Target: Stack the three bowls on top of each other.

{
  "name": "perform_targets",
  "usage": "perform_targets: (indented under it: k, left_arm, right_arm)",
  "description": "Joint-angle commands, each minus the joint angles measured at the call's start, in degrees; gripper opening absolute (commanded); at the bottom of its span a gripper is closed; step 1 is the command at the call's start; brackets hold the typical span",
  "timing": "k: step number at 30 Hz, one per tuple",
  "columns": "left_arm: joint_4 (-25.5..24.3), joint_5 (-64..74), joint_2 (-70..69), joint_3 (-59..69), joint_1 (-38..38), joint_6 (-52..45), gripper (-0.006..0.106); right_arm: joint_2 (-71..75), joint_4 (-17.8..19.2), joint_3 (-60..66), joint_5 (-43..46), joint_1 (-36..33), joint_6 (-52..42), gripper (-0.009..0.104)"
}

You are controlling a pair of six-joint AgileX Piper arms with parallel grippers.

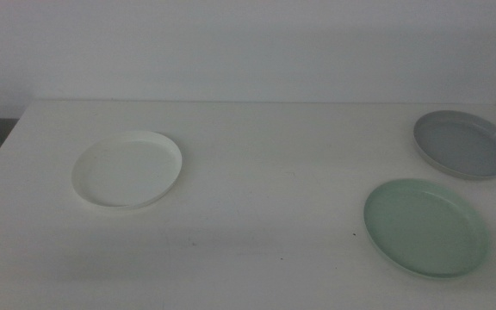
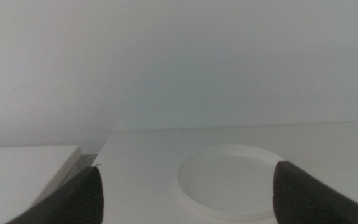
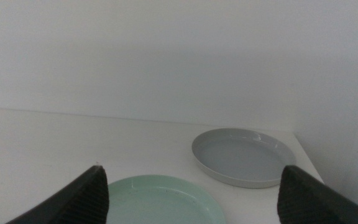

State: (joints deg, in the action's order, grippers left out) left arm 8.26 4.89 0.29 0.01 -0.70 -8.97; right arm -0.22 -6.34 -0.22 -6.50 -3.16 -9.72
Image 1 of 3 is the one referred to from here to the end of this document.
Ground white shallow plastic bowl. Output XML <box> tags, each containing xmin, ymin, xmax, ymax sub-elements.
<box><xmin>71</xmin><ymin>130</ymin><xmax>183</xmax><ymax>210</ymax></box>

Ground pale green shallow plastic bowl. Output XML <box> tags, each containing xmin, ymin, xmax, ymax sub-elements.
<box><xmin>363</xmin><ymin>178</ymin><xmax>490</xmax><ymax>280</ymax></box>

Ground grey shallow plastic bowl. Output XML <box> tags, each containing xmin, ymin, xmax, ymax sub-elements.
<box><xmin>412</xmin><ymin>109</ymin><xmax>496</xmax><ymax>180</ymax></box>

